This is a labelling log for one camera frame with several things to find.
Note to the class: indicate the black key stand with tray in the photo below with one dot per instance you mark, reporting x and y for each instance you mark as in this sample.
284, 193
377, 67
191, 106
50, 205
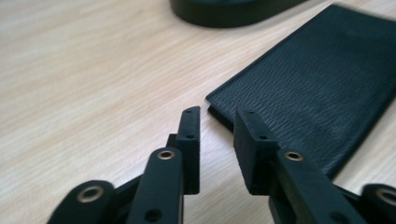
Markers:
230, 14

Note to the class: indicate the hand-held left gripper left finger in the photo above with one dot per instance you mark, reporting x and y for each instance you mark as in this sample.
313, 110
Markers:
188, 155

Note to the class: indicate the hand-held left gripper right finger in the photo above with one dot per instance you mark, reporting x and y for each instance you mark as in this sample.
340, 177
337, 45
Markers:
252, 155

